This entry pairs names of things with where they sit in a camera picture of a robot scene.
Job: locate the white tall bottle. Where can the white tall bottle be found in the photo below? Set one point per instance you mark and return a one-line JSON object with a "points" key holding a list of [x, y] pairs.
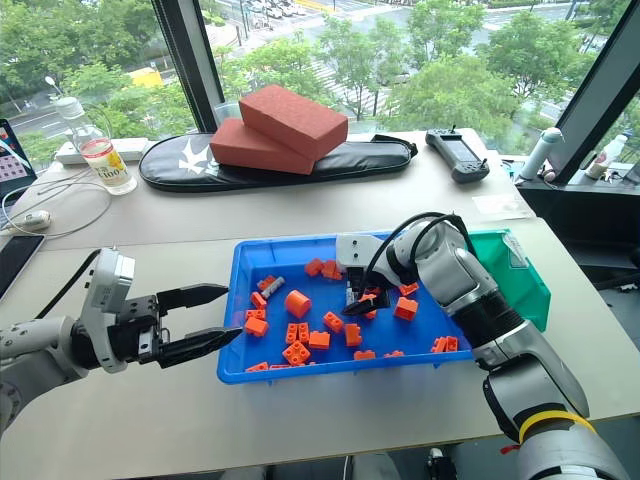
{"points": [[540, 152]]}

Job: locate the red foam block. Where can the red foam block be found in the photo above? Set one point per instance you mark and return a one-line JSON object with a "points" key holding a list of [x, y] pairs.
{"points": [[250, 147], [292, 120]]}

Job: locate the open laptop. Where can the open laptop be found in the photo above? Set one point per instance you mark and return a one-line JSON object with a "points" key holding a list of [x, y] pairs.
{"points": [[12, 165]]}

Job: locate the orange rounded toy block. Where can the orange rounded toy block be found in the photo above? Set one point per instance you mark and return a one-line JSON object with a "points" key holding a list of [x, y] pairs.
{"points": [[297, 303]]}

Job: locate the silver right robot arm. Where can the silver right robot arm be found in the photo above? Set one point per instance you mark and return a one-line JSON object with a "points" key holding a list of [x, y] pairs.
{"points": [[500, 305]]}

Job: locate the grey metal bolt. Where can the grey metal bolt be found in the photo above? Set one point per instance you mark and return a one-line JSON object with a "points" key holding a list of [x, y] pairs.
{"points": [[272, 287]]}

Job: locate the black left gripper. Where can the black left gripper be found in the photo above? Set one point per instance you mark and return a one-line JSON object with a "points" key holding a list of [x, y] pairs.
{"points": [[135, 330]]}

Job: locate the white computer mouse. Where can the white computer mouse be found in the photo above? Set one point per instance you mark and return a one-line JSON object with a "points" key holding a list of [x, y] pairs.
{"points": [[32, 219]]}

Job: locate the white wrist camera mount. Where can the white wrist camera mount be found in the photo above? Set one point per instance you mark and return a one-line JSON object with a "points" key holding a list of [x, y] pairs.
{"points": [[107, 280], [357, 250]]}

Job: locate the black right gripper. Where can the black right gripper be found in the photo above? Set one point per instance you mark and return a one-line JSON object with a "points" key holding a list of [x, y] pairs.
{"points": [[357, 285]]}

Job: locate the clear plastic sheet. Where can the clear plastic sheet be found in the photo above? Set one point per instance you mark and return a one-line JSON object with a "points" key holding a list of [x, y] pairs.
{"points": [[502, 207]]}

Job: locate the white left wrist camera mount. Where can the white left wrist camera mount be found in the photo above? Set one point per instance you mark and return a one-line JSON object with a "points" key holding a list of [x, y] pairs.
{"points": [[107, 280]]}

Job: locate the blue plastic bin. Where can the blue plastic bin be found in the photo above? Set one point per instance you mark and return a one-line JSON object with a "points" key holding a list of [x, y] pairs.
{"points": [[320, 372]]}

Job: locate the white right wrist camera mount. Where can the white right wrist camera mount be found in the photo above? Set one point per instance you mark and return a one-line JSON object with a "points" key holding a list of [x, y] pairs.
{"points": [[357, 250]]}

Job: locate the black handheld remote controller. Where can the black handheld remote controller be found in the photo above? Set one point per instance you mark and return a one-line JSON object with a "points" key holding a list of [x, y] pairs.
{"points": [[457, 152]]}

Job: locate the black long zipper bag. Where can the black long zipper bag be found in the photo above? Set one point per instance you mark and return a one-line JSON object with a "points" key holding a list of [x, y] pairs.
{"points": [[170, 165]]}

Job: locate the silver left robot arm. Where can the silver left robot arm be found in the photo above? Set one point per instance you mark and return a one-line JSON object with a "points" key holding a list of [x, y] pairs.
{"points": [[35, 345]]}

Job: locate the white power strip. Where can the white power strip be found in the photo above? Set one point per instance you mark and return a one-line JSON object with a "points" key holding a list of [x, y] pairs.
{"points": [[130, 147]]}

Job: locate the black tablet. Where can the black tablet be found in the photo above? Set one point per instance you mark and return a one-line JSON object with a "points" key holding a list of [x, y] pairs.
{"points": [[15, 260]]}

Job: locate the orange toy brick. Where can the orange toy brick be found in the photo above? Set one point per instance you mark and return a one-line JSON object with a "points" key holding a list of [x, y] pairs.
{"points": [[331, 271], [296, 353], [256, 314], [353, 335], [409, 288], [297, 333], [364, 355], [314, 267], [445, 344], [258, 300], [264, 281], [256, 327], [405, 309], [319, 340], [333, 322], [371, 314]]}

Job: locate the clear plastic drink bottle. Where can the clear plastic drink bottle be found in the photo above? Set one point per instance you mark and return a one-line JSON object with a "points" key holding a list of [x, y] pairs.
{"points": [[102, 160]]}

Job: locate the small white labelled bottle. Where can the small white labelled bottle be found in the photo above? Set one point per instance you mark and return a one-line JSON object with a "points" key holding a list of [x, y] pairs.
{"points": [[605, 155]]}

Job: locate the green plastic bin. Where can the green plastic bin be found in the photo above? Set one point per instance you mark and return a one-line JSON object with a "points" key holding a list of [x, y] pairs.
{"points": [[520, 290]]}

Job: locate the dark window frame post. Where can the dark window frame post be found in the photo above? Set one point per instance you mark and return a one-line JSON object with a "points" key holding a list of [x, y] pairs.
{"points": [[192, 65], [595, 95]]}

